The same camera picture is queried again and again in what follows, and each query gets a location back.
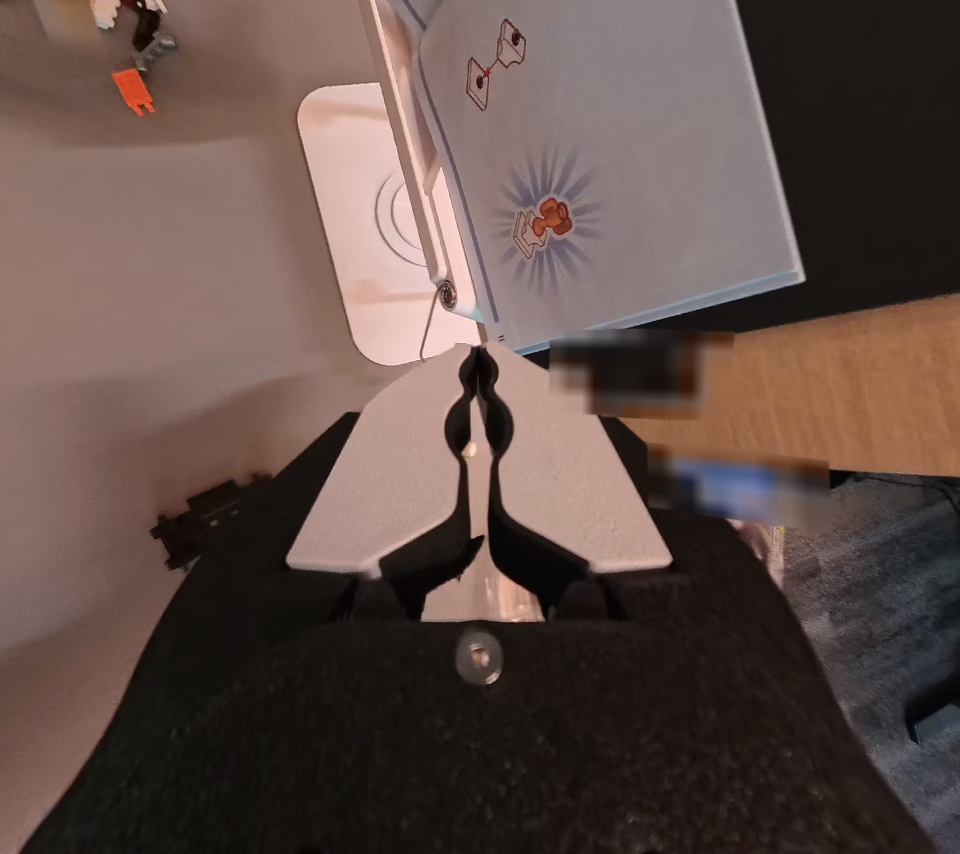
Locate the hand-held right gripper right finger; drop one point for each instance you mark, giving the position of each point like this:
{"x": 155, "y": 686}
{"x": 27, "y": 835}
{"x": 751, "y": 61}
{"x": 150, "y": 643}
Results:
{"x": 578, "y": 494}

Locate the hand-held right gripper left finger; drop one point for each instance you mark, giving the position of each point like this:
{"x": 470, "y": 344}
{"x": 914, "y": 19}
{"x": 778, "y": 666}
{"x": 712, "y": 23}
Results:
{"x": 375, "y": 494}

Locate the lego instruction booklet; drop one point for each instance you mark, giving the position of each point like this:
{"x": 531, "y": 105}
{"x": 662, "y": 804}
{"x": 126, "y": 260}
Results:
{"x": 645, "y": 89}

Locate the black lego chassis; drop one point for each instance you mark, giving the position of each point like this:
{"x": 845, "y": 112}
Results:
{"x": 210, "y": 517}

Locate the pile of lego pieces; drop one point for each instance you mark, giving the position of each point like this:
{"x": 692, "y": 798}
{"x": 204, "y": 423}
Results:
{"x": 132, "y": 89}

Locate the white book stand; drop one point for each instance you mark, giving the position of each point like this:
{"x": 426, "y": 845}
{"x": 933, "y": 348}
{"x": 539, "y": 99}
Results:
{"x": 345, "y": 194}

